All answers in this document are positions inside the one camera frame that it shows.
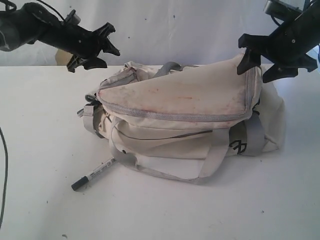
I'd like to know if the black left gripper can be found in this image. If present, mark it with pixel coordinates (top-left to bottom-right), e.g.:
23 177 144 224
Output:
37 15 120 73

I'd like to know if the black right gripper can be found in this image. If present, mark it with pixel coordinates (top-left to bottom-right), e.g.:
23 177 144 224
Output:
237 2 320 84

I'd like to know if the white fabric duffel bag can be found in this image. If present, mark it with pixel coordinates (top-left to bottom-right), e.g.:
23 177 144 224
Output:
77 54 286 185

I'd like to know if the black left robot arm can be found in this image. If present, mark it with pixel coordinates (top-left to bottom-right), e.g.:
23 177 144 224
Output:
0 0 120 73

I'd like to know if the white marker black cap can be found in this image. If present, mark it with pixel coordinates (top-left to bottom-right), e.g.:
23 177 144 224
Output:
71 157 116 191

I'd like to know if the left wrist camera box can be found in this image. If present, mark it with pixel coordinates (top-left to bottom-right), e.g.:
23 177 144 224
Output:
63 9 81 26

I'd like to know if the grey cable on table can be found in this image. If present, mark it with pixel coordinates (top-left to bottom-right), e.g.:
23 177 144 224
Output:
0 127 9 221

